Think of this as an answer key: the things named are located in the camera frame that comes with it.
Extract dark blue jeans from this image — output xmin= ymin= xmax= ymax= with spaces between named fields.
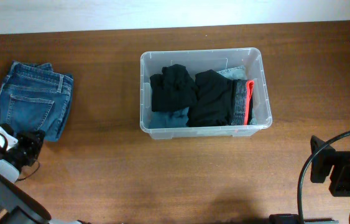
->
xmin=0 ymin=61 xmax=74 ymax=142

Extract black shorts red grey waistband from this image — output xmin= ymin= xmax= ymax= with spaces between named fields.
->
xmin=187 ymin=68 xmax=256 ymax=128

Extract light blue jeans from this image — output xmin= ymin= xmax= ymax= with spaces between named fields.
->
xmin=218 ymin=65 xmax=257 ymax=126

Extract small blue cloth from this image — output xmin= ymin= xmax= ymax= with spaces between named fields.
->
xmin=149 ymin=108 xmax=189 ymax=129

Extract black cloth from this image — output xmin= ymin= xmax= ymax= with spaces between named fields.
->
xmin=150 ymin=64 xmax=198 ymax=112

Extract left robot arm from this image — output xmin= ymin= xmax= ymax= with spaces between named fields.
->
xmin=0 ymin=124 xmax=81 ymax=224

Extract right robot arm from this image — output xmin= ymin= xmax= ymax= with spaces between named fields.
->
xmin=268 ymin=130 xmax=350 ymax=224

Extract clear plastic storage bin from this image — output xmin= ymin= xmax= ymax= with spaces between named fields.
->
xmin=140 ymin=47 xmax=273 ymax=139

